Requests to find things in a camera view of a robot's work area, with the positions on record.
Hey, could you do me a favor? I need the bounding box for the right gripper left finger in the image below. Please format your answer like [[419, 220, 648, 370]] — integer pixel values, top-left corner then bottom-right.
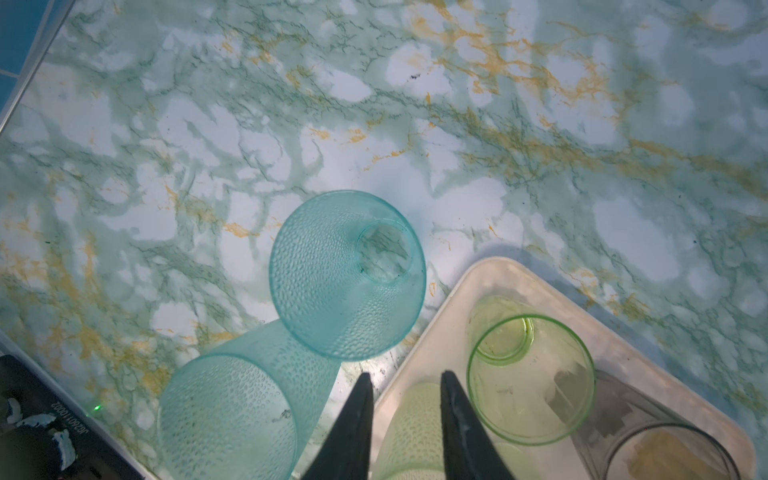
[[302, 373, 374, 480]]

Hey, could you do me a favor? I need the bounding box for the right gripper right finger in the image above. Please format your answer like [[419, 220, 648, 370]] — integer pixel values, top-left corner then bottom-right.
[[440, 370, 514, 480]]

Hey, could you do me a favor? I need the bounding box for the light green textured cup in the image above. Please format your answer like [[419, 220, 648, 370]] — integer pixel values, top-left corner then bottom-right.
[[372, 381, 540, 479]]

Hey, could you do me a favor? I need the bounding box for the green transparent cup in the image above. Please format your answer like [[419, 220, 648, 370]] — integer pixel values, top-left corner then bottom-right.
[[466, 295, 596, 446]]

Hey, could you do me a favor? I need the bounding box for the grey smoky cup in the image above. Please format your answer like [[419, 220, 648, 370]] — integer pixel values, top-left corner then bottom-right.
[[572, 370, 741, 479]]

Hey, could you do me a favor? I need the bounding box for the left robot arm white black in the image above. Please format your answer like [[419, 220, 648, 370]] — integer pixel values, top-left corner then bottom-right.
[[1, 425, 77, 479]]

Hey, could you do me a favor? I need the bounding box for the tall teal cup front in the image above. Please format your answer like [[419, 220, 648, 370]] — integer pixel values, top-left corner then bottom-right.
[[158, 320, 340, 479]]

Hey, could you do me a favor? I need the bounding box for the tall teal cup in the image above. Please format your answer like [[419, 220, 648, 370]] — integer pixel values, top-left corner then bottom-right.
[[269, 190, 427, 362], [158, 320, 340, 479]]

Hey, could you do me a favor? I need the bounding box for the tall teal cup rear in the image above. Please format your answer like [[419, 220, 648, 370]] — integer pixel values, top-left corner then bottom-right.
[[269, 190, 427, 362]]

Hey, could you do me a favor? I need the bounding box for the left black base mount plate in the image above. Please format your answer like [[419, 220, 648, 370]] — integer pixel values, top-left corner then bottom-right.
[[1, 355, 146, 479]]

